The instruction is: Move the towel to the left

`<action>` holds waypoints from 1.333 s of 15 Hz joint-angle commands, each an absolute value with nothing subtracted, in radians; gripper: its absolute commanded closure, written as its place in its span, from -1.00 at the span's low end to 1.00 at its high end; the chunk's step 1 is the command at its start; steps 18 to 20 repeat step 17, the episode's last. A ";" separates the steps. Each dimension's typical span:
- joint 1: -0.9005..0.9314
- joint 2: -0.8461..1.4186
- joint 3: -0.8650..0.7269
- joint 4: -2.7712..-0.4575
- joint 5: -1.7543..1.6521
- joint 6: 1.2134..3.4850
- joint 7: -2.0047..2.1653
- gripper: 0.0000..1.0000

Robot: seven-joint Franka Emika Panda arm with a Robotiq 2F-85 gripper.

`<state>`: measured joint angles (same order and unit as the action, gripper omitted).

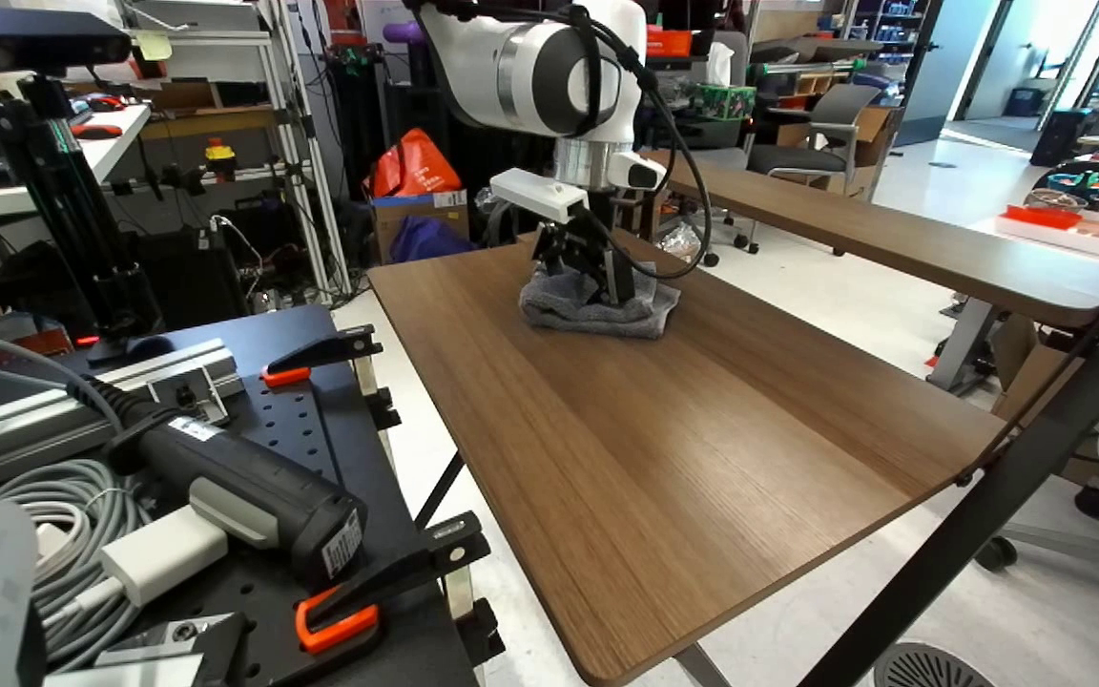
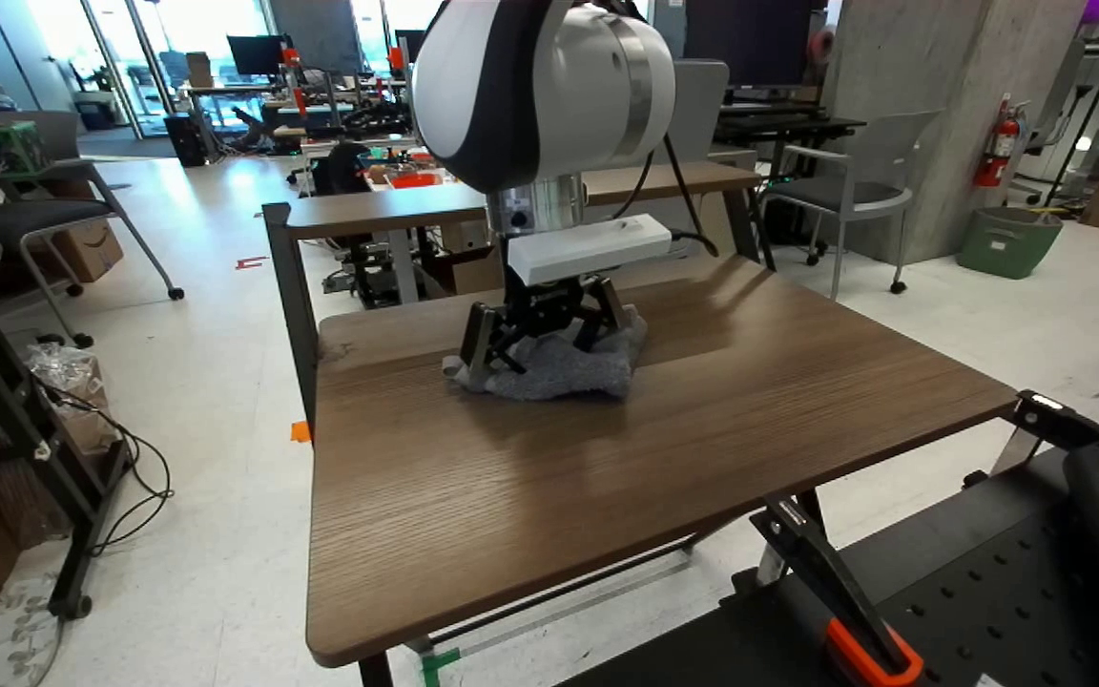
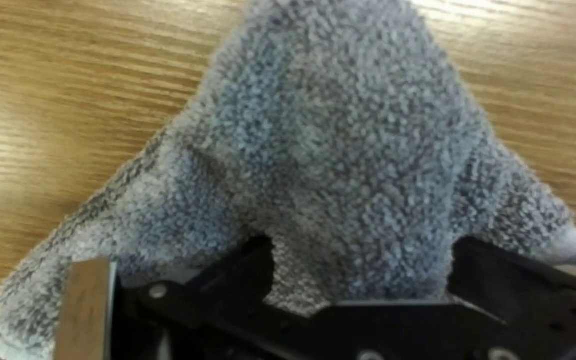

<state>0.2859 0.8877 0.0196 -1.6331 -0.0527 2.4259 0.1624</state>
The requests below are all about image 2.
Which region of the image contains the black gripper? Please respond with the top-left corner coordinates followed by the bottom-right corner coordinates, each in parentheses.
top-left (461, 270), bottom-right (628, 380)

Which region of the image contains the grey towel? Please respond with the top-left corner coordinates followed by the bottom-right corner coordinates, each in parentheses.
top-left (443, 306), bottom-right (644, 404)

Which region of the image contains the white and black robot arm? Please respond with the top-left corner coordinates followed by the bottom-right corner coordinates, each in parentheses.
top-left (411, 0), bottom-right (676, 386)

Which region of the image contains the black orange clamp front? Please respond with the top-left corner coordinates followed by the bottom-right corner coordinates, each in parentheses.
top-left (751, 501), bottom-right (923, 687)

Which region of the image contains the black orange clamp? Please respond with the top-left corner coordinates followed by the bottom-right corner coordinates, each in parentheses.
top-left (751, 501), bottom-right (923, 687)
top-left (1008, 390), bottom-right (1099, 451)

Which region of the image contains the grey metal chair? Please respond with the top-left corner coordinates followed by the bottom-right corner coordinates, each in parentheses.
top-left (759, 116), bottom-right (932, 297)

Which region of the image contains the green bin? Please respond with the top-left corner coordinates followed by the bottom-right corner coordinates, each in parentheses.
top-left (958, 208), bottom-right (1063, 278)

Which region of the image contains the red fire extinguisher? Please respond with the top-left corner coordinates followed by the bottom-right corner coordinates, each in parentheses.
top-left (975, 96), bottom-right (1022, 190)

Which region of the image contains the black orange clamp rear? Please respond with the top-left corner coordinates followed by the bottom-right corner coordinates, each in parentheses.
top-left (1008, 390), bottom-right (1099, 451)

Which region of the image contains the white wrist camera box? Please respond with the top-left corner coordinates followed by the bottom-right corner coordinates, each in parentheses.
top-left (509, 214), bottom-right (673, 287)

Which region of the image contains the wooden table with black frame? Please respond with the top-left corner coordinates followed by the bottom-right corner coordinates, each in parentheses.
top-left (262, 195), bottom-right (1017, 687)

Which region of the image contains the black cart frame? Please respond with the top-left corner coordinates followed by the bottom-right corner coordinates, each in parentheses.
top-left (0, 331), bottom-right (134, 623)

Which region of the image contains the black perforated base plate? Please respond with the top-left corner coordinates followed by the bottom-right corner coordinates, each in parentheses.
top-left (570, 446), bottom-right (1099, 687)

